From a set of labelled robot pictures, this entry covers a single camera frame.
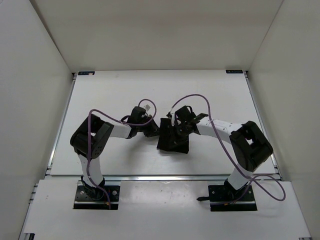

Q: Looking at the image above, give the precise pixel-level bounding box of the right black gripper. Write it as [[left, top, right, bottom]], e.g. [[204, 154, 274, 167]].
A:
[[168, 122, 190, 150]]

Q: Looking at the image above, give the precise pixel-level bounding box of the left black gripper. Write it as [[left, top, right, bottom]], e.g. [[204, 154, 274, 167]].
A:
[[137, 114, 164, 138]]

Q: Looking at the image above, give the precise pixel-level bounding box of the black skirt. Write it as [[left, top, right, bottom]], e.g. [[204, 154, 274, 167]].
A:
[[156, 130, 189, 154]]

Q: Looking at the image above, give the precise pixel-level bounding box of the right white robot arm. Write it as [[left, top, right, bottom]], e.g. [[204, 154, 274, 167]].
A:
[[157, 106, 274, 200]]

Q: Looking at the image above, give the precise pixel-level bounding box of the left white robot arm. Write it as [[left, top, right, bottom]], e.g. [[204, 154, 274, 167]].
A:
[[70, 105, 159, 199]]

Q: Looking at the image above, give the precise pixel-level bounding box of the left blue label sticker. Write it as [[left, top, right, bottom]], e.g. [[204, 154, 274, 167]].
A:
[[77, 71, 95, 76]]

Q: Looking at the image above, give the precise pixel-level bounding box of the blue label sticker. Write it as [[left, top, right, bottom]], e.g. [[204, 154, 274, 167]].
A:
[[77, 71, 95, 76], [225, 69, 243, 74]]

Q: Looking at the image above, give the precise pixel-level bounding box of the right blue label sticker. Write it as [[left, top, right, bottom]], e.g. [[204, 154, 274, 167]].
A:
[[225, 69, 243, 74]]

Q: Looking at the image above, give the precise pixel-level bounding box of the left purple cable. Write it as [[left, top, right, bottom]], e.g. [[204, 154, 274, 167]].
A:
[[85, 99, 158, 210]]

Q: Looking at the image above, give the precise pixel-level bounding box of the aluminium rail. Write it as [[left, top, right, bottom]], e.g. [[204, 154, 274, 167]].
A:
[[103, 174, 228, 182]]

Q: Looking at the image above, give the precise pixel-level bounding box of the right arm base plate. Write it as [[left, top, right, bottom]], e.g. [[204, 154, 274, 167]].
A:
[[196, 185, 258, 212]]

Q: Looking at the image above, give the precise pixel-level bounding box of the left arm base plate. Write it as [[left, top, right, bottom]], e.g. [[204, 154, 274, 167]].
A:
[[73, 184, 121, 211]]

